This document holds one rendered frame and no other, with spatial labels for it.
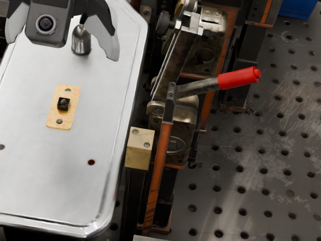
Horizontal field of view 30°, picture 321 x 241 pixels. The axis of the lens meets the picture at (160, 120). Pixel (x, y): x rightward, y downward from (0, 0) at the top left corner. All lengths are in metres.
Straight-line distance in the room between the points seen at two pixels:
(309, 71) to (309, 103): 0.10
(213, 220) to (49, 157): 0.43
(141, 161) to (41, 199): 0.14
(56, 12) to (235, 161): 0.67
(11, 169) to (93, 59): 0.24
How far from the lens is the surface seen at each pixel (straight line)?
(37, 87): 0.94
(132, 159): 0.82
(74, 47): 0.98
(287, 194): 1.25
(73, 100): 0.92
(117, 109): 0.92
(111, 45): 0.79
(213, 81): 0.82
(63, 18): 0.69
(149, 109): 0.84
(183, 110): 0.86
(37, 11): 0.70
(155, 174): 0.81
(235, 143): 1.28
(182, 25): 0.75
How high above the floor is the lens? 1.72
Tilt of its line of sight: 53 degrees down
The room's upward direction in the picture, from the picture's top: 10 degrees clockwise
